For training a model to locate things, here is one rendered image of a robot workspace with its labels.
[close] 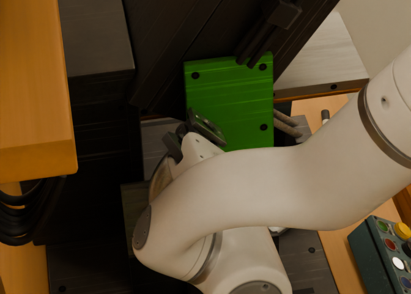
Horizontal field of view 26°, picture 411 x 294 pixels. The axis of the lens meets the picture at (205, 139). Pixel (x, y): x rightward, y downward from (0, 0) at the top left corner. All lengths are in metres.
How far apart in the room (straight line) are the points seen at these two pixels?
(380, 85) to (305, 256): 0.68
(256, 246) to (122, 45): 0.42
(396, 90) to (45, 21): 0.29
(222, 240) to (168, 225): 0.07
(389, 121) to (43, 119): 0.27
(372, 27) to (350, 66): 1.91
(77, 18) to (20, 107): 0.57
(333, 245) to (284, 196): 0.61
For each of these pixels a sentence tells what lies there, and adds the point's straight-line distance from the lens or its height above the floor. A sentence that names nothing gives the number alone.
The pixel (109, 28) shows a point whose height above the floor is 1.24.
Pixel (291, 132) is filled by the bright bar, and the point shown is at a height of 1.02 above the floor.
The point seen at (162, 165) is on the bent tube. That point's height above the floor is 1.16.
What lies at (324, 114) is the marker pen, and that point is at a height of 0.91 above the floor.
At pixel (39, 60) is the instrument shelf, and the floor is 1.54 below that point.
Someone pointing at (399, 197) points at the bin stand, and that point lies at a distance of 1.68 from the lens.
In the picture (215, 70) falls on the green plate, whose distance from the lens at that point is 1.13.
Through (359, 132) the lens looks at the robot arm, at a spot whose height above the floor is 1.48.
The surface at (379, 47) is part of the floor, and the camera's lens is 3.18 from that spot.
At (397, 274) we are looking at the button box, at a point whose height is 0.96.
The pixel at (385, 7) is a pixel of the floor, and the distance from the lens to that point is 3.36.
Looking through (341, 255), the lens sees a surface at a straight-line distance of 1.40.
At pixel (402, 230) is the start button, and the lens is 1.39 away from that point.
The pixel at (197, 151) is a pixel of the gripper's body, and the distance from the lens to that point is 1.02.
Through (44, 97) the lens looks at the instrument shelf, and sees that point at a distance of 0.69.
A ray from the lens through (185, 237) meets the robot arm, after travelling 0.83.
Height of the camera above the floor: 2.01
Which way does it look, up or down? 46 degrees down
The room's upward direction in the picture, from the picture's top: straight up
